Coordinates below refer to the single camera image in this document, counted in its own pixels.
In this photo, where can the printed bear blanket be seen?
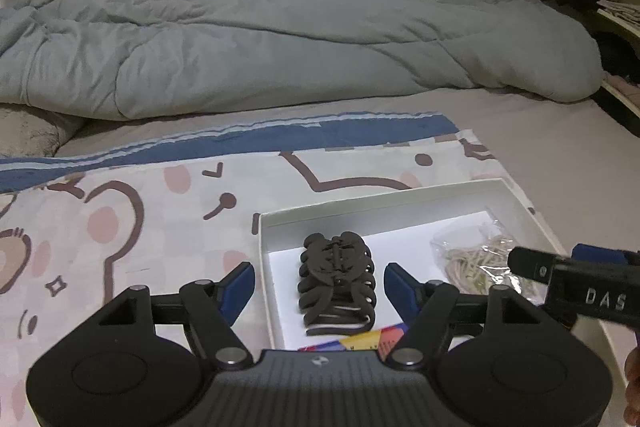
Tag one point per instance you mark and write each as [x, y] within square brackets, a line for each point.
[150, 207]

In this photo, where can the dark clothes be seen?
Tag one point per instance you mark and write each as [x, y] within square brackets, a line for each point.
[620, 52]

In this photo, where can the person's right hand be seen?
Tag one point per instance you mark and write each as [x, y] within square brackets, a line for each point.
[634, 387]

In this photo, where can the folded beige clothes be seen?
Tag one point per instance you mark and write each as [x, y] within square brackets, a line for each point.
[620, 11]

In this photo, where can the brown hair claw clip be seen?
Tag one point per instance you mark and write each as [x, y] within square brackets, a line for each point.
[330, 272]

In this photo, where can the red colourful card box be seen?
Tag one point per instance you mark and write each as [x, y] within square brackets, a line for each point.
[360, 342]

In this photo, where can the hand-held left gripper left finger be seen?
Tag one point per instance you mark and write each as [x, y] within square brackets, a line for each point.
[235, 289]

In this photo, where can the white cardboard box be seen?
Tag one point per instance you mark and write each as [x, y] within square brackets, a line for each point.
[350, 219]

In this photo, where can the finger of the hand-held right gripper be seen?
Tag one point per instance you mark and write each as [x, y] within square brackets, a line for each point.
[530, 264]
[595, 253]

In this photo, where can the clear bag of rubber bands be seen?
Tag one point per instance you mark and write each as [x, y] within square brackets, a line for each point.
[465, 262]

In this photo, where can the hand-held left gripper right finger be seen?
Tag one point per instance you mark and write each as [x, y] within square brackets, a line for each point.
[402, 289]

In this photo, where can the grey duvet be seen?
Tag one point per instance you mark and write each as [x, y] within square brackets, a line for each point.
[300, 37]

